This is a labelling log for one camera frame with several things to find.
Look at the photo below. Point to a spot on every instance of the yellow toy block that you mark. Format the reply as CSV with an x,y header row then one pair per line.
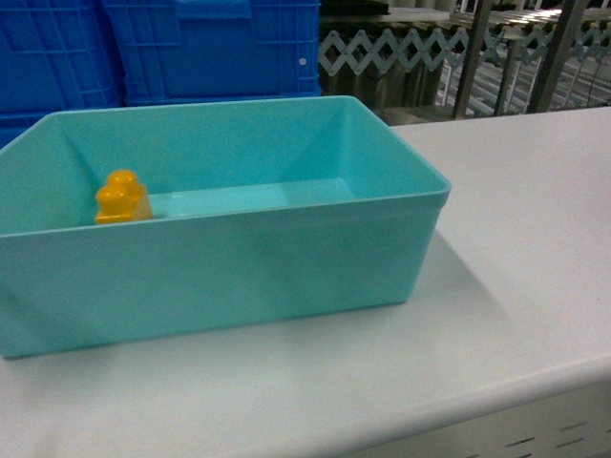
x,y
122,199

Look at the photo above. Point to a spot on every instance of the expandable roller conveyor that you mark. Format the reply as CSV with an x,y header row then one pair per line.
x,y
432,61

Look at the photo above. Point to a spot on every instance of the blue crate top right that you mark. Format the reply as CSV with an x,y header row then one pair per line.
x,y
191,51

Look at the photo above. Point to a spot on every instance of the blue crate top middle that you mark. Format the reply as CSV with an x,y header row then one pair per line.
x,y
56,56

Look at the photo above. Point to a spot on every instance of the white table frame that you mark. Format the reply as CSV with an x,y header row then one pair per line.
x,y
571,424

